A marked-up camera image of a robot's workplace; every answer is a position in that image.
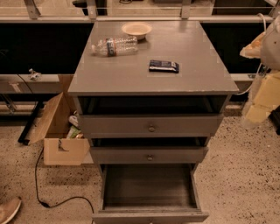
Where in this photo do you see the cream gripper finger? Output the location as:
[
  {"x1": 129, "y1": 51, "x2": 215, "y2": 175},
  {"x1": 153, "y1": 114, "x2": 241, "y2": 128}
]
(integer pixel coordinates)
[
  {"x1": 244, "y1": 70, "x2": 280, "y2": 124},
  {"x1": 240, "y1": 32, "x2": 265, "y2": 59}
]

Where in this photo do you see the blue rxbar blueberry bar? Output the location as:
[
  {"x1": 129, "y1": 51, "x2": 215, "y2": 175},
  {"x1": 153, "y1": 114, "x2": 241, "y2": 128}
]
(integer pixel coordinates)
[{"x1": 149, "y1": 60, "x2": 179, "y2": 74}]

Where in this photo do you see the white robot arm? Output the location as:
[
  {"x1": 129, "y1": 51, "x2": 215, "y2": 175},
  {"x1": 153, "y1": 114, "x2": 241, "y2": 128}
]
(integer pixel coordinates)
[{"x1": 240, "y1": 16, "x2": 280, "y2": 127}]

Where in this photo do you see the grey wooden drawer cabinet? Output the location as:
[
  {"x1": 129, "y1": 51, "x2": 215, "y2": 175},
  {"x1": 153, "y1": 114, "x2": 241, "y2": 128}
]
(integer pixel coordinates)
[{"x1": 67, "y1": 20, "x2": 240, "y2": 224}]

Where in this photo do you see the grey top drawer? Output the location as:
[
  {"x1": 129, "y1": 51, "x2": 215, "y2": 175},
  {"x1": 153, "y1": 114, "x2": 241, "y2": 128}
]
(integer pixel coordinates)
[{"x1": 78, "y1": 115, "x2": 223, "y2": 138}]

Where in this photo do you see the grey middle drawer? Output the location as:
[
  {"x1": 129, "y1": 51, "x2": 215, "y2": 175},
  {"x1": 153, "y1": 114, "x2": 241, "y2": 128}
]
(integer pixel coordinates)
[{"x1": 90, "y1": 146, "x2": 208, "y2": 165}]

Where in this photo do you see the grey open bottom drawer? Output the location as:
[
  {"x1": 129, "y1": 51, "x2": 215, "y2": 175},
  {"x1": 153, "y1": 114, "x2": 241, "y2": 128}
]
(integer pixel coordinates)
[{"x1": 94, "y1": 164, "x2": 208, "y2": 224}]

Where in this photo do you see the white shallow bowl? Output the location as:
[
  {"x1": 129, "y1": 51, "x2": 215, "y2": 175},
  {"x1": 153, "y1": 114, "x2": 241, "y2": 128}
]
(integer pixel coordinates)
[{"x1": 122, "y1": 22, "x2": 152, "y2": 40}]

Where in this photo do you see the clear plastic water bottle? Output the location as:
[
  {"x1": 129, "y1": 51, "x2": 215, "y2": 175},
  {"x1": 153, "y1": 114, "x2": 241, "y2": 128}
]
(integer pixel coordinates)
[{"x1": 91, "y1": 36, "x2": 138, "y2": 57}]

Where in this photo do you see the white bottle in box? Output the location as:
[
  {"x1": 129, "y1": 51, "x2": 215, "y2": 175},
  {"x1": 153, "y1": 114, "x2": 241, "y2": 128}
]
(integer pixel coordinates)
[{"x1": 68, "y1": 115, "x2": 79, "y2": 127}]

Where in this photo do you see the green packet in box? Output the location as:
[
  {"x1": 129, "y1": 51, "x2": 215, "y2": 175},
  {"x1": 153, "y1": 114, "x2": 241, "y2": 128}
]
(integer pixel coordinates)
[{"x1": 66, "y1": 126, "x2": 81, "y2": 138}]

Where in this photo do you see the open cardboard box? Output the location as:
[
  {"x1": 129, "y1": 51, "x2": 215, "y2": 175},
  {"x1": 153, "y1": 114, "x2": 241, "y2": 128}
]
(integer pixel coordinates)
[{"x1": 29, "y1": 75, "x2": 89, "y2": 165}]

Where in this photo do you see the small clear object on ledge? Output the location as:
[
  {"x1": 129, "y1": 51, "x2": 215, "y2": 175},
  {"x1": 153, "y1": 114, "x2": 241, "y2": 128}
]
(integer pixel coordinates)
[{"x1": 29, "y1": 68, "x2": 42, "y2": 81}]

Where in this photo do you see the tan sneaker shoe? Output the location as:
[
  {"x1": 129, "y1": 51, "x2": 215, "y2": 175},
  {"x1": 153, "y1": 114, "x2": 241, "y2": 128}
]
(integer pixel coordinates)
[{"x1": 0, "y1": 197, "x2": 22, "y2": 224}]

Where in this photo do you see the white hanging cable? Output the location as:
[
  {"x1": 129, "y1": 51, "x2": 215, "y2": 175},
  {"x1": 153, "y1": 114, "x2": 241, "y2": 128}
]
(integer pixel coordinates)
[{"x1": 233, "y1": 12, "x2": 268, "y2": 96}]

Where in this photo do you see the black floor cable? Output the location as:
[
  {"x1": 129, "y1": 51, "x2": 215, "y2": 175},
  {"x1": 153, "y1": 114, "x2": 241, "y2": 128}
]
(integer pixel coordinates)
[{"x1": 34, "y1": 147, "x2": 95, "y2": 224}]

